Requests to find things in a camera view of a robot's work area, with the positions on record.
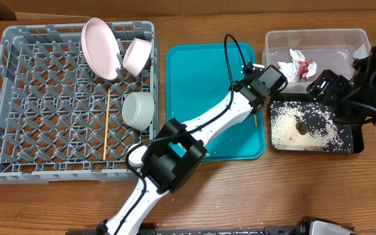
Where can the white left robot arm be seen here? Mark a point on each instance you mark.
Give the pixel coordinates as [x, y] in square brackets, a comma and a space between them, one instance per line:
[171, 158]

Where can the pile of rice grains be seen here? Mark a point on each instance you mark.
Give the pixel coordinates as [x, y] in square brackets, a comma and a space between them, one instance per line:
[289, 134]

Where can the wooden chopstick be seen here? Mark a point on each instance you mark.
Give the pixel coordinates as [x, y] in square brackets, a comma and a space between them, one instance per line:
[106, 125]
[255, 120]

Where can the white cup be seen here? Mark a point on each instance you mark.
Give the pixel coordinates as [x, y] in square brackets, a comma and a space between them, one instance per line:
[135, 157]

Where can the black waste tray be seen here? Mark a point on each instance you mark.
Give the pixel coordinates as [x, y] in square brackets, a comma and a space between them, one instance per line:
[357, 140]

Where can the white and red wrapper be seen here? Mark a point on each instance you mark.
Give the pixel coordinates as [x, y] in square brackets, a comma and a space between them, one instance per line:
[299, 69]

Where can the large white plate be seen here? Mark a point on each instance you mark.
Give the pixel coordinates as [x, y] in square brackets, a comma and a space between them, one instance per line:
[100, 49]

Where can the teal plastic serving tray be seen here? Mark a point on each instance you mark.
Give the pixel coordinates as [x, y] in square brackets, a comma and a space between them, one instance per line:
[197, 79]

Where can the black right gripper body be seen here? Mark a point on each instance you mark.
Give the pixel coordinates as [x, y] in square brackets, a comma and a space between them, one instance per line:
[320, 87]

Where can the small white plate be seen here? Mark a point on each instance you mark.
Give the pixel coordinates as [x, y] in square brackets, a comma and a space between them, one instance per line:
[136, 56]

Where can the clear plastic waste bin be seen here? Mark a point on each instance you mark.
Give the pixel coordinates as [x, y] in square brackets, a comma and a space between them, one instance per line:
[333, 49]

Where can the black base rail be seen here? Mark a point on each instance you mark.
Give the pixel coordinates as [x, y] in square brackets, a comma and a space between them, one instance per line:
[301, 228]

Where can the grey plastic dishwasher rack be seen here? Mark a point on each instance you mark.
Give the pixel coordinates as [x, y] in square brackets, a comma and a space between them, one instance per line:
[53, 109]

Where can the grey bowl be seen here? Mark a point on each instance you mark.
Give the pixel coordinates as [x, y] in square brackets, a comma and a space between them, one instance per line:
[138, 110]

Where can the brown food scrap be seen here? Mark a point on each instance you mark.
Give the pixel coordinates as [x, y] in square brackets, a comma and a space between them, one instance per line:
[302, 127]

